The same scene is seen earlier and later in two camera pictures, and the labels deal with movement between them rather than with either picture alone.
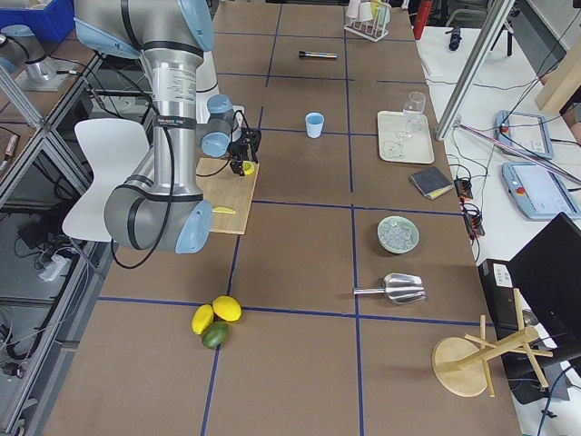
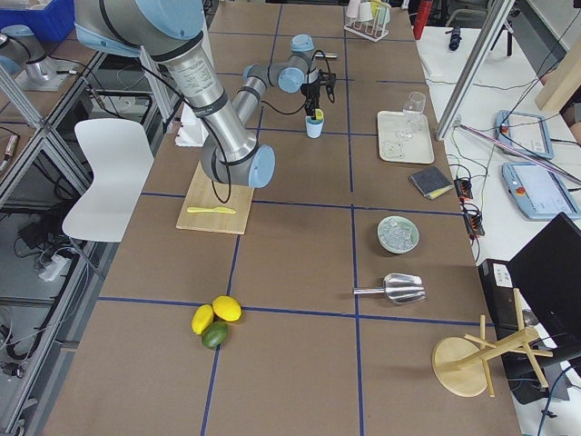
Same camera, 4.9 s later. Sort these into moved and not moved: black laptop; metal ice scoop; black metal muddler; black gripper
Moved: black gripper
Not moved: black laptop; metal ice scoop; black metal muddler
